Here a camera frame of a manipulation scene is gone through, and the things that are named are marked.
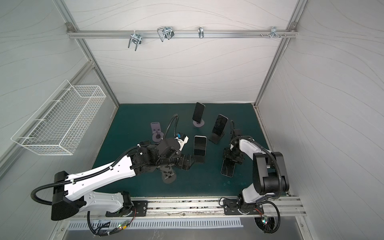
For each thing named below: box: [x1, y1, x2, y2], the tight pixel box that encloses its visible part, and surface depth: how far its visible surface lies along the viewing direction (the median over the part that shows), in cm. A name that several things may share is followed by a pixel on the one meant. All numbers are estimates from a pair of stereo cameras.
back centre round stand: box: [192, 119, 205, 128], surface depth 109 cm
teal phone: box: [220, 158, 236, 178], surface depth 87 cm
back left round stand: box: [150, 122, 164, 143], surface depth 100 cm
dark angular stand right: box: [208, 128, 225, 145], surface depth 102 cm
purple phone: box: [212, 113, 229, 137], surface depth 95 cm
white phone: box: [193, 135, 208, 156], surface depth 86 cm
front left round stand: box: [159, 166, 177, 184], surface depth 82 cm
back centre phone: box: [192, 102, 206, 123], surface depth 101 cm
